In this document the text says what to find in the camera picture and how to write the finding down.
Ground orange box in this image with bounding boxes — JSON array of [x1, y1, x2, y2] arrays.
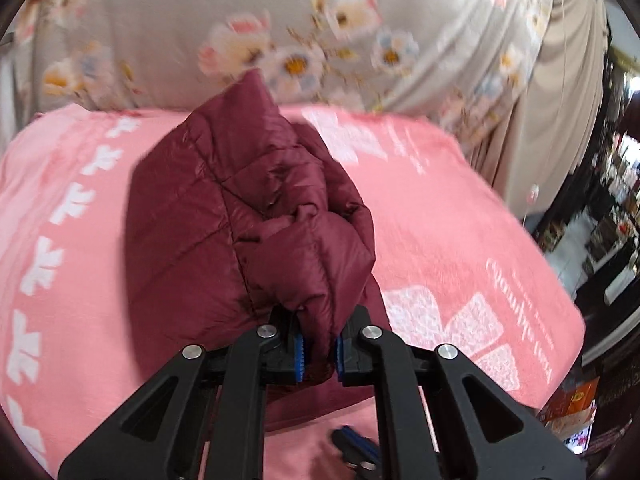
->
[[537, 377, 601, 426]]

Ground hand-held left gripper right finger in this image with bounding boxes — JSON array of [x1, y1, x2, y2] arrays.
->
[[332, 305, 587, 480]]

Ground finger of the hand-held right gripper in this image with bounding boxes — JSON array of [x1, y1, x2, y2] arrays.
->
[[330, 425, 379, 473]]

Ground grey floral quilt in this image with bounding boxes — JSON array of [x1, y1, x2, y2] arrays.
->
[[10, 0, 558, 171]]

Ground cluttered shelves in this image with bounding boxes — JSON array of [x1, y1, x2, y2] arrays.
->
[[530, 45, 640, 311]]

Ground maroon puffer jacket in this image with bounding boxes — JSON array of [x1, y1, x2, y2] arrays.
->
[[125, 69, 401, 433]]

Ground pink patterned blanket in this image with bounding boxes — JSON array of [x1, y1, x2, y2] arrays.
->
[[0, 102, 587, 480]]

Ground beige curtain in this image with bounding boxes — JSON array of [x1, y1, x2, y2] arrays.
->
[[470, 0, 611, 231]]

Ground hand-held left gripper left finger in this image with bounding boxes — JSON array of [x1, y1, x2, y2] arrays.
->
[[57, 305, 308, 480]]

